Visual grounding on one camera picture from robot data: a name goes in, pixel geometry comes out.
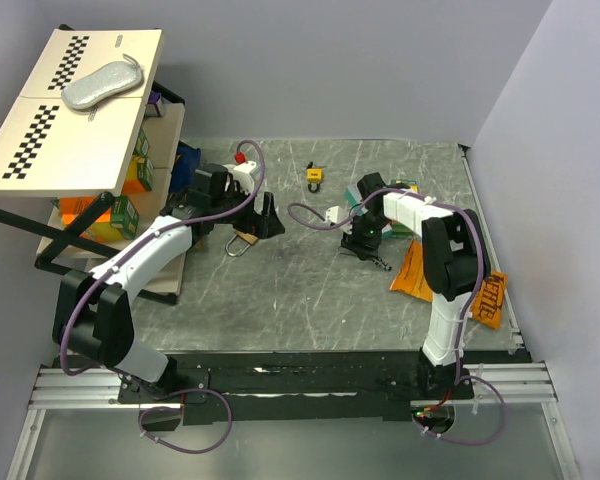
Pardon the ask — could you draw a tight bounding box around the green tea box upper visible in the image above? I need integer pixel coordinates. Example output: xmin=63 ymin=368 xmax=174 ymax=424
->
xmin=132 ymin=127 xmax=150 ymax=157

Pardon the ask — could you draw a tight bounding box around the yellow padlock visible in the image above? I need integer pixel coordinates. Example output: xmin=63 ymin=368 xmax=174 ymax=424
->
xmin=306 ymin=162 xmax=324 ymax=193

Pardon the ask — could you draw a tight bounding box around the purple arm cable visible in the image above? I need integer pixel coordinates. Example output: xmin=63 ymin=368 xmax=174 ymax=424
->
xmin=58 ymin=139 xmax=266 ymax=456
xmin=287 ymin=188 xmax=507 ymax=446

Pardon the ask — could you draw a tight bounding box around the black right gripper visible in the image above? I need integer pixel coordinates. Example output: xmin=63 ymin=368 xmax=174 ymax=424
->
xmin=341 ymin=213 xmax=390 ymax=263

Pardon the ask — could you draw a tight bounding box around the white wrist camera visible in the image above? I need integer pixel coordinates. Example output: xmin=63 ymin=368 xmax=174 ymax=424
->
xmin=224 ymin=152 xmax=259 ymax=195
xmin=325 ymin=206 xmax=347 ymax=225

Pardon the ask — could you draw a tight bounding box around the teal white small box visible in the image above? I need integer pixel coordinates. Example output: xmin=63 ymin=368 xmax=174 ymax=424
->
xmin=345 ymin=185 xmax=413 ymax=239

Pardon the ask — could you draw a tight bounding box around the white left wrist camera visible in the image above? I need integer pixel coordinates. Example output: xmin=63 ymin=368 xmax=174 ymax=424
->
xmin=224 ymin=152 xmax=259 ymax=195

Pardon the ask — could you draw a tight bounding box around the green yellow tea box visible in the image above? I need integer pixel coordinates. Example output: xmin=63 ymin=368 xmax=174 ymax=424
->
xmin=82 ymin=195 xmax=139 ymax=243

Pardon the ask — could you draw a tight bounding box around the green orange juice carton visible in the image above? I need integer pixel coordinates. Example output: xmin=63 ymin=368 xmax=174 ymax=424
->
xmin=121 ymin=156 xmax=154 ymax=195

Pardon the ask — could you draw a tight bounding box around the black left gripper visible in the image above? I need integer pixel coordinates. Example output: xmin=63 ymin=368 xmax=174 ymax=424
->
xmin=211 ymin=181 xmax=284 ymax=239

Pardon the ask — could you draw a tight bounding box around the blue snack bag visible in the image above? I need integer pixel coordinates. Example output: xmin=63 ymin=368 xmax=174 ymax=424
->
xmin=169 ymin=142 xmax=201 ymax=193

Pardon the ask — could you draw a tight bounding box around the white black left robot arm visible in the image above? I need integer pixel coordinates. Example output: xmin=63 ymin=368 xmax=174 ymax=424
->
xmin=52 ymin=161 xmax=285 ymax=402

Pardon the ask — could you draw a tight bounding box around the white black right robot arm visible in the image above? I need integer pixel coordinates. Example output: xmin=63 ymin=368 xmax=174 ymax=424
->
xmin=341 ymin=173 xmax=490 ymax=399

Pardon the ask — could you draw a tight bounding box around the purple white small box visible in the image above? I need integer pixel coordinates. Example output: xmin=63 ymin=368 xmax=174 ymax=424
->
xmin=144 ymin=91 xmax=165 ymax=118

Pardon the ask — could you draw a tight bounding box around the aluminium rail frame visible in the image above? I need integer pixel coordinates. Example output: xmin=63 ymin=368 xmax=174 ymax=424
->
xmin=4 ymin=144 xmax=581 ymax=480

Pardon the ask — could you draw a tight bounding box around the large brass padlock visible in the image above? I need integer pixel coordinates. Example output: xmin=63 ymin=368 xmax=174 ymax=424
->
xmin=224 ymin=230 xmax=259 ymax=258

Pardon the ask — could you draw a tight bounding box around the checkerboard calibration board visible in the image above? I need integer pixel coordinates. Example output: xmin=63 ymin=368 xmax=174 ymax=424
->
xmin=0 ymin=29 xmax=164 ymax=198

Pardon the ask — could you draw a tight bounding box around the black frame beige shelf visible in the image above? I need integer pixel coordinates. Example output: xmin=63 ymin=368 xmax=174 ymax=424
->
xmin=0 ymin=23 xmax=187 ymax=307

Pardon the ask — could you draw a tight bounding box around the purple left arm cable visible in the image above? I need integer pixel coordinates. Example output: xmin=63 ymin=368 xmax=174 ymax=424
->
xmin=58 ymin=139 xmax=266 ymax=456

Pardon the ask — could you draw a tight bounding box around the silver glitter pouch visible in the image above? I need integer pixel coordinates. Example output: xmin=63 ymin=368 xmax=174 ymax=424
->
xmin=61 ymin=54 xmax=144 ymax=111

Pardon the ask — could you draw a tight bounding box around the orange honey dijon chip bag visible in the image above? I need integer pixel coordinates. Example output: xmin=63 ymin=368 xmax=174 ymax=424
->
xmin=390 ymin=234 xmax=508 ymax=330

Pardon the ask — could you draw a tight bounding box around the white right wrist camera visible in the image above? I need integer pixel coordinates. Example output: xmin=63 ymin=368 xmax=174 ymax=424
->
xmin=325 ymin=206 xmax=347 ymax=225

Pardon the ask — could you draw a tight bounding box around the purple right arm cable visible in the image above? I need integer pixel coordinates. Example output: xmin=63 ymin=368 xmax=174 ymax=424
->
xmin=287 ymin=188 xmax=507 ymax=446

